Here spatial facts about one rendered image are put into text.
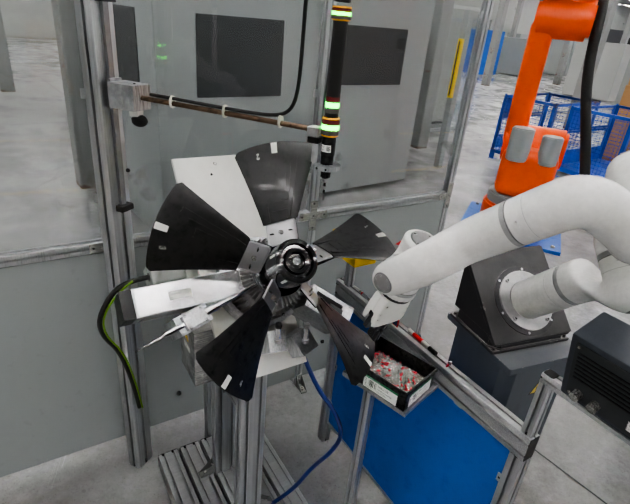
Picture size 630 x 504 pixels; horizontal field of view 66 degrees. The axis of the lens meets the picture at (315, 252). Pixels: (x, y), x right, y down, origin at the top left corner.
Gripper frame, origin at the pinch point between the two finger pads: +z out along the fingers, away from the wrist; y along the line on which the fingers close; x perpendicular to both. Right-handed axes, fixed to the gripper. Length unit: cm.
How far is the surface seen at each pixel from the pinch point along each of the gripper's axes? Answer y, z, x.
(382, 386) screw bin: -7.7, 21.1, 5.7
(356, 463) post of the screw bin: -13, 66, 10
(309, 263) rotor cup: 10.8, -7.6, -20.4
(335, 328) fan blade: 7.2, 3.8, -6.4
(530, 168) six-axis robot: -334, 87, -163
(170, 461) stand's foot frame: 35, 116, -35
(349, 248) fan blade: -4.8, -6.4, -24.0
